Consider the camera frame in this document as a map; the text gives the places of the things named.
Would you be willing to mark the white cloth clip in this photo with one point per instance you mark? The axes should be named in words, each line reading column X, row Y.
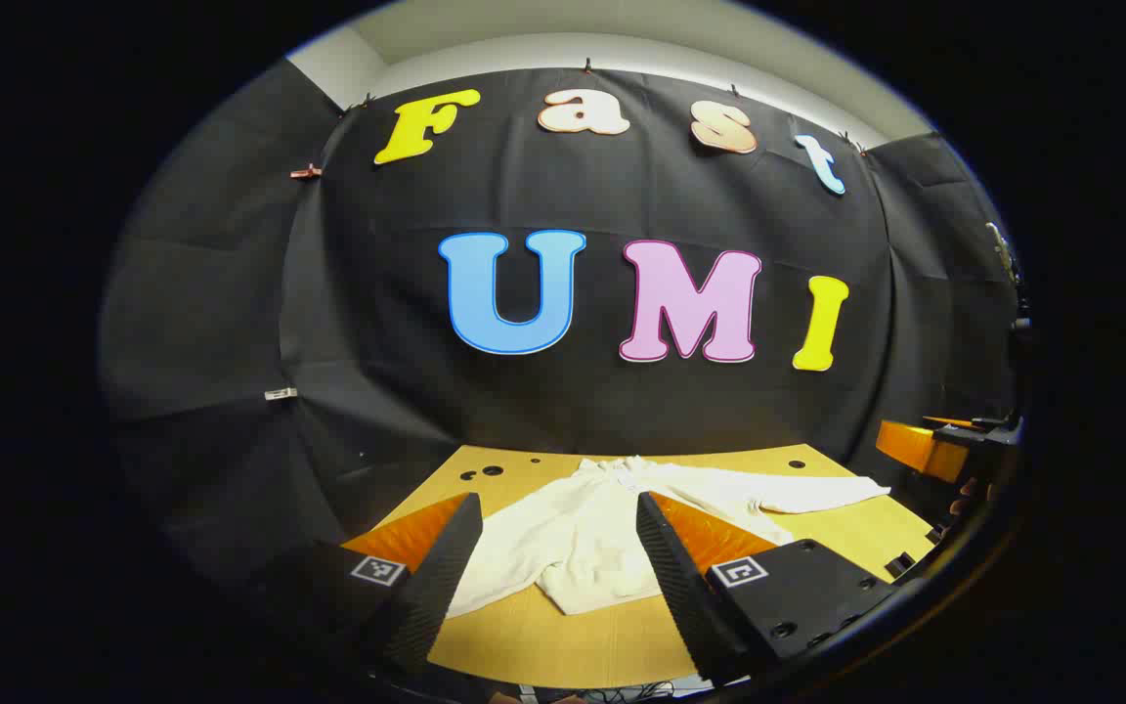
column 280, row 394

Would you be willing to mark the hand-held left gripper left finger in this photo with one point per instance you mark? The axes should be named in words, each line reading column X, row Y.
column 446, row 567

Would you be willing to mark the orange cloth clip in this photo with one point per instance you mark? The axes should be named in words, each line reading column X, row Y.
column 306, row 172

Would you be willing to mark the white sweatshirt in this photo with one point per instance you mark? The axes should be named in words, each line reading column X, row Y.
column 583, row 528

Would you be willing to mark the black backdrop cloth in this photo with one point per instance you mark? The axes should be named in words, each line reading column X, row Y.
column 524, row 411

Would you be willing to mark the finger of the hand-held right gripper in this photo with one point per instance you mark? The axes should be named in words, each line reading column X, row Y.
column 915, row 448

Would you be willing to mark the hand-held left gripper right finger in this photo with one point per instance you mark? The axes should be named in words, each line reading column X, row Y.
column 675, row 577

